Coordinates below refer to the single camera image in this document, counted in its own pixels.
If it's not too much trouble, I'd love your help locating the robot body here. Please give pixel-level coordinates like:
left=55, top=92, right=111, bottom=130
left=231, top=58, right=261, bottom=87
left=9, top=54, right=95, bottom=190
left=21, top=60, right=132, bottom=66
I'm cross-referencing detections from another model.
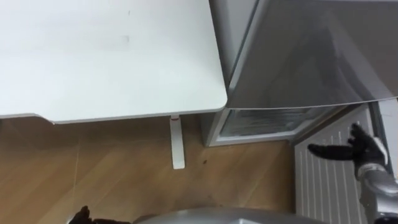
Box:
left=132, top=207, right=327, bottom=224

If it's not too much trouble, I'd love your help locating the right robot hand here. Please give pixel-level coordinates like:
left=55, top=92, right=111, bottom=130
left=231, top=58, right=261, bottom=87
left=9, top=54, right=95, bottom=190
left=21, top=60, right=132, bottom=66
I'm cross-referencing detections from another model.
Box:
left=307, top=123, right=389, bottom=179

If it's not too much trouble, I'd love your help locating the grey fridge door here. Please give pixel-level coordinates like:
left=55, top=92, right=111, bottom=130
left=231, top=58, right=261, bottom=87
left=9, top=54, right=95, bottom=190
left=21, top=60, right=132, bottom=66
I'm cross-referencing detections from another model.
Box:
left=294, top=98, right=398, bottom=224

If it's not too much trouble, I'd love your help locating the white desk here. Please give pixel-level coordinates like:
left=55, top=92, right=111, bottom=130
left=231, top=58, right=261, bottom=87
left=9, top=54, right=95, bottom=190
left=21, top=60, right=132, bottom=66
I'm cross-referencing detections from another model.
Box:
left=0, top=0, right=228, bottom=170

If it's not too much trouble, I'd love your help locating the grey fridge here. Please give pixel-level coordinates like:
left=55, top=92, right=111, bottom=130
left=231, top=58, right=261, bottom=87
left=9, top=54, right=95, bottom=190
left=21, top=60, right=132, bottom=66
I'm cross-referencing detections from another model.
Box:
left=198, top=0, right=398, bottom=147

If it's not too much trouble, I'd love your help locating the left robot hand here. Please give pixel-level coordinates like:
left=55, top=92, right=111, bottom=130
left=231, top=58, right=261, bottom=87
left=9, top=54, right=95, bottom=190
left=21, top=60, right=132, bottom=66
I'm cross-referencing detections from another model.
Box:
left=67, top=205, right=131, bottom=224

